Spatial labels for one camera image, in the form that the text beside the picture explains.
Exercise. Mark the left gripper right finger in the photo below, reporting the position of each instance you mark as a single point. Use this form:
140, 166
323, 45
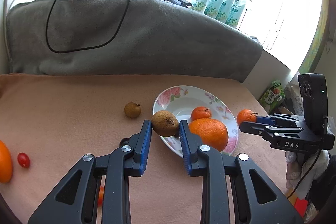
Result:
233, 182

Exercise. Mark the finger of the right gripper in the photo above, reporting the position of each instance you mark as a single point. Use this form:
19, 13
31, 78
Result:
260, 128
265, 120

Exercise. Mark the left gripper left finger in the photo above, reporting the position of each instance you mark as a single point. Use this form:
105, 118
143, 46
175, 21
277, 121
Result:
75, 198

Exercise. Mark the small mandarin with stem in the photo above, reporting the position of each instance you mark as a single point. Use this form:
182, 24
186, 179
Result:
246, 116

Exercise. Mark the large cherry tomato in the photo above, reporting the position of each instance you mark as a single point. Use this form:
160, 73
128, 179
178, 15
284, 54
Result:
101, 196

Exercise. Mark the large orange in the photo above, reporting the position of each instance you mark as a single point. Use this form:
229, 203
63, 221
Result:
212, 132

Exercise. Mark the oval orange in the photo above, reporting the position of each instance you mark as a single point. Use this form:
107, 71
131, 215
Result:
6, 164

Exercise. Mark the brown longan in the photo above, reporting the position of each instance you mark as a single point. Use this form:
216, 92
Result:
164, 123
132, 110

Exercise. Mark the dark cherry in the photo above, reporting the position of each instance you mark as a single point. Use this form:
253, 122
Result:
124, 141

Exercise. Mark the green carton box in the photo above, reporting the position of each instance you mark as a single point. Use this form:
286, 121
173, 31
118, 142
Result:
272, 96

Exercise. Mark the white glove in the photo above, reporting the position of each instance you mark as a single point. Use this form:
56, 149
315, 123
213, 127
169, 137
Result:
310, 170

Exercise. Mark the small red cherry tomato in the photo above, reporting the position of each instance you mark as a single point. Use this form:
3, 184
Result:
23, 160

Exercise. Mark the pink blanket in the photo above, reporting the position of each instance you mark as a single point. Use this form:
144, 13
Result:
57, 120

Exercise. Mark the floral white plate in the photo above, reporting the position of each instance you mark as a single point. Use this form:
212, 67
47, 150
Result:
181, 101

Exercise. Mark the grey cushion blanket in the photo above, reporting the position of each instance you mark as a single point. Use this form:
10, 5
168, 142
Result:
124, 37

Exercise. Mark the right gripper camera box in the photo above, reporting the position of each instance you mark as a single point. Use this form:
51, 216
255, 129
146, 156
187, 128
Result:
313, 91

